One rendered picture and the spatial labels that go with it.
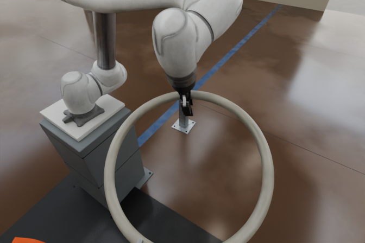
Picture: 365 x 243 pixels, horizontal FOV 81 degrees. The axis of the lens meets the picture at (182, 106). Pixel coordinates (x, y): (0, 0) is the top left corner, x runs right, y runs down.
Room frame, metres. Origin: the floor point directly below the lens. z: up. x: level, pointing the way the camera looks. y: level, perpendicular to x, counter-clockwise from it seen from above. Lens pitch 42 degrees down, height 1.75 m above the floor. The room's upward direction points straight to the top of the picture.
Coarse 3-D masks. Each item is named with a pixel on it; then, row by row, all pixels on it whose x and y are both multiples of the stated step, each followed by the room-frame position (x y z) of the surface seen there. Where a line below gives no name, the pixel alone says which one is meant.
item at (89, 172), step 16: (128, 112) 1.00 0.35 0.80; (48, 128) 0.86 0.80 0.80; (96, 128) 0.86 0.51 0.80; (112, 128) 0.88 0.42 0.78; (64, 144) 0.78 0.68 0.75; (80, 144) 0.74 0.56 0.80; (96, 144) 0.77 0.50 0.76; (128, 144) 0.94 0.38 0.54; (64, 160) 0.88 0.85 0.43; (80, 160) 0.71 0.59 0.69; (96, 160) 0.74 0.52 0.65; (128, 160) 0.91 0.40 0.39; (80, 176) 0.81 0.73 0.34; (96, 176) 0.71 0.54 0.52; (128, 176) 0.88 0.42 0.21; (144, 176) 1.00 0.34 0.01; (96, 192) 0.73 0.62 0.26; (128, 192) 0.84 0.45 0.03
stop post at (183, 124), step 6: (180, 102) 1.60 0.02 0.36; (180, 108) 1.60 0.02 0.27; (180, 114) 1.60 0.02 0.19; (180, 120) 1.60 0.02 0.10; (186, 120) 1.60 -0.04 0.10; (174, 126) 1.60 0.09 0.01; (180, 126) 1.60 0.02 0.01; (186, 126) 1.60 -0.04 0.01; (192, 126) 1.60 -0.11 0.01; (186, 132) 1.51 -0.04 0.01
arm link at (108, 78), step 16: (96, 16) 0.97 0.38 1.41; (112, 16) 0.99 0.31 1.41; (96, 32) 0.99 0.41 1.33; (112, 32) 1.00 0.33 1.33; (96, 48) 1.02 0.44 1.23; (112, 48) 1.02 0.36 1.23; (96, 64) 1.06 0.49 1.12; (112, 64) 1.05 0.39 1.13; (96, 80) 1.01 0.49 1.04; (112, 80) 1.03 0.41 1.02
